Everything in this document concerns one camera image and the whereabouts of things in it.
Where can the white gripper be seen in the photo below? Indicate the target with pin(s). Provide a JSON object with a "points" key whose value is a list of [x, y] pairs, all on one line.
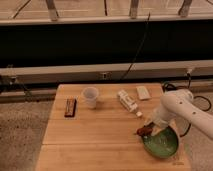
{"points": [[155, 121]]}

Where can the white plastic bottle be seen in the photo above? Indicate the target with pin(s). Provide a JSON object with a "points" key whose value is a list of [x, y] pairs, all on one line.
{"points": [[129, 103]]}

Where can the brown chocolate bar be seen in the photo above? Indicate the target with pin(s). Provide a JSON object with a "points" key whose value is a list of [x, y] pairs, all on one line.
{"points": [[70, 107]]}

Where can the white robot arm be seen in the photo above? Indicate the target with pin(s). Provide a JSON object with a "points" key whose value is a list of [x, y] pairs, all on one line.
{"points": [[179, 103]]}

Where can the wall power outlet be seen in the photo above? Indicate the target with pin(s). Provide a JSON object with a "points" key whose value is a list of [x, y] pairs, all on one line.
{"points": [[105, 75]]}

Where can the white rectangular block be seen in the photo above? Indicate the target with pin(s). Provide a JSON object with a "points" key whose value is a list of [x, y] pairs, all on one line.
{"points": [[143, 93]]}

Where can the white plastic cup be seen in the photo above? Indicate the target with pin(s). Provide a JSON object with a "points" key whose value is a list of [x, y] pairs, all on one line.
{"points": [[90, 96]]}

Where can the red pepper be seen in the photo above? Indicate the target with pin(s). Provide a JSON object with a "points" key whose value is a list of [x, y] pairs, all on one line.
{"points": [[144, 131]]}

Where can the green ceramic bowl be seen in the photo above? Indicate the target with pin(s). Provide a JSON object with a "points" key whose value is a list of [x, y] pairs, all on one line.
{"points": [[163, 145]]}

